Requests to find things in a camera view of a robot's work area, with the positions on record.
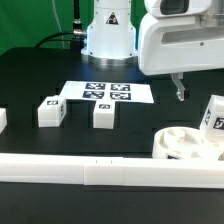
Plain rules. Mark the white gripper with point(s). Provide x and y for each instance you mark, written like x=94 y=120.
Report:
x=181 y=36

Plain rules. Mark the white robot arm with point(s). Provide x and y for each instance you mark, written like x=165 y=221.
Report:
x=111 y=38

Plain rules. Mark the white sheet with tags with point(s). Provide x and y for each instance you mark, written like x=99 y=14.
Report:
x=92 y=90

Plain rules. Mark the green backdrop curtain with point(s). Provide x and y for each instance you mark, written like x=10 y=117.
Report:
x=23 y=23

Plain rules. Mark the white block at left edge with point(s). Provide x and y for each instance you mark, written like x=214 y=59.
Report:
x=3 y=119

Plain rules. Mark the white U-shaped fence wall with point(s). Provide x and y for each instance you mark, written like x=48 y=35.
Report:
x=117 y=171

